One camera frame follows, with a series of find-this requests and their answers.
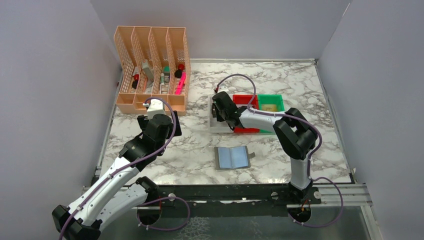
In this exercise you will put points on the gold card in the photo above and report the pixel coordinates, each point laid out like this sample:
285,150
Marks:
269,107

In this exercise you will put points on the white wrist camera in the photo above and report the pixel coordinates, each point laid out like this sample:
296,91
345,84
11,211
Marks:
154,107
221,88

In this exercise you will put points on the red black stamp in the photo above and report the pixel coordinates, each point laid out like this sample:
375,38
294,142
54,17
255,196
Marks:
179,71

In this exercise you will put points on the pink highlighter pen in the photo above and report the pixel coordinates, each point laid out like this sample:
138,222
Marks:
181,83

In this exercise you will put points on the black mounting rail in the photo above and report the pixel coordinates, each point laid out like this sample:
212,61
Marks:
242,200

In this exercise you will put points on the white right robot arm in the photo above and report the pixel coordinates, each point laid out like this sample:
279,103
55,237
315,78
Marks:
295,134

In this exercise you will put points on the red plastic bin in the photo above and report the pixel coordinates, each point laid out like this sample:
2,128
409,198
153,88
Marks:
243,100

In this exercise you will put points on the grey box in organizer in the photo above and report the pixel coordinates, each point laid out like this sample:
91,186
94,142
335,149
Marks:
148,70

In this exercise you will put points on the green plastic bin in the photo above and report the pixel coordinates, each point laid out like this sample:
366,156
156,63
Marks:
270,102

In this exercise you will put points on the green capped bottle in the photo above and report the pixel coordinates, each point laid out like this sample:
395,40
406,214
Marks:
165,75

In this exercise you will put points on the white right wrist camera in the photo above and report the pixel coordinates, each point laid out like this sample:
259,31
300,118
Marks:
221,88

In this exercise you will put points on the grey metal card holder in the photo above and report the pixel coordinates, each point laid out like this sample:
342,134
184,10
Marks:
231,158

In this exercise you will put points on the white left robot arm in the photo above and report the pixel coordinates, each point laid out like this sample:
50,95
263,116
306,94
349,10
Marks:
88,216

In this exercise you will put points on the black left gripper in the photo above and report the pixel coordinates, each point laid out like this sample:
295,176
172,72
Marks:
177,124

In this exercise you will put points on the peach plastic desk organizer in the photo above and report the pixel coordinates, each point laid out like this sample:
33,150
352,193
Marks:
155,62

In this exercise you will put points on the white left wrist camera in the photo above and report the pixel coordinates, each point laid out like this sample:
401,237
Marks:
154,107

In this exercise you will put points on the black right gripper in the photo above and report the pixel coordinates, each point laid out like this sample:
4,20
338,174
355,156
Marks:
214,110

